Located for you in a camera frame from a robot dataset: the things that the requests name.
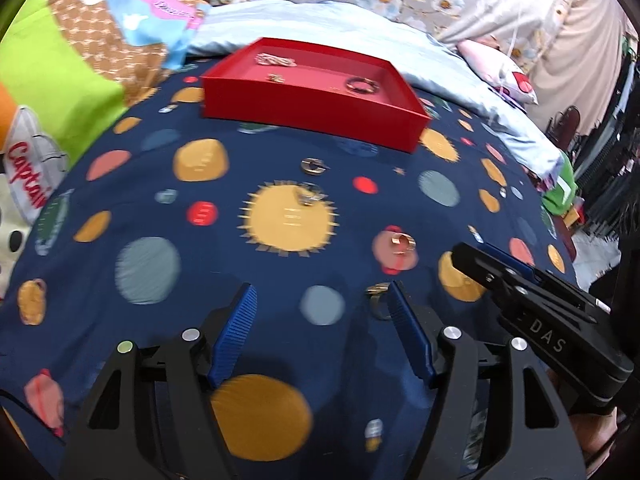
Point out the colourful cartoon monkey sheet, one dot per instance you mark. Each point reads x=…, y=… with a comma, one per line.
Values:
x=75, y=60

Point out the red tray box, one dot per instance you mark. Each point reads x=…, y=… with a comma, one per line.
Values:
x=310, y=110

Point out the dark hanging clothes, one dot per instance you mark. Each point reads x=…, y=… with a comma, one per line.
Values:
x=615, y=135

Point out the beige curtain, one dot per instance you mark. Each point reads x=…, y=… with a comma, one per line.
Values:
x=585, y=45

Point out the light blue quilt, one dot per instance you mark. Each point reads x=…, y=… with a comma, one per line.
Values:
x=450, y=75

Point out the dark metal chair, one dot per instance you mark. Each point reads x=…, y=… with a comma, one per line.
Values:
x=570, y=125

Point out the dark blue planet-print blanket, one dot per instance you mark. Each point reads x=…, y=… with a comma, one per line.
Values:
x=150, y=210

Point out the white printed pillow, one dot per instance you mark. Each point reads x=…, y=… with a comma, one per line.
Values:
x=500, y=72

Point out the green cushion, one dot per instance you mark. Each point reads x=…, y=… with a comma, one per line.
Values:
x=560, y=195

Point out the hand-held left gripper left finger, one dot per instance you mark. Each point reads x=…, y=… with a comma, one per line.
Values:
x=235, y=330

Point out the person's right hand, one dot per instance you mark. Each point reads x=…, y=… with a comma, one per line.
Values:
x=590, y=427

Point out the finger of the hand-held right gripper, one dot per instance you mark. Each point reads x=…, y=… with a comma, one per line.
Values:
x=485, y=272
x=515, y=265

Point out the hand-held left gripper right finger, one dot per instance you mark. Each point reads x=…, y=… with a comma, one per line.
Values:
x=407, y=330

